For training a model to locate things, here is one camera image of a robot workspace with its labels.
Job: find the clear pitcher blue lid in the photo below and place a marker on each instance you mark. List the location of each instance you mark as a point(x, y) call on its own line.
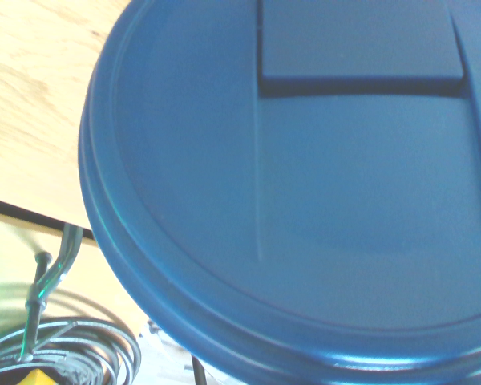
point(304, 200)

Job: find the yellow block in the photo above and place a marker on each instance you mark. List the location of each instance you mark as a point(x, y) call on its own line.
point(39, 379)

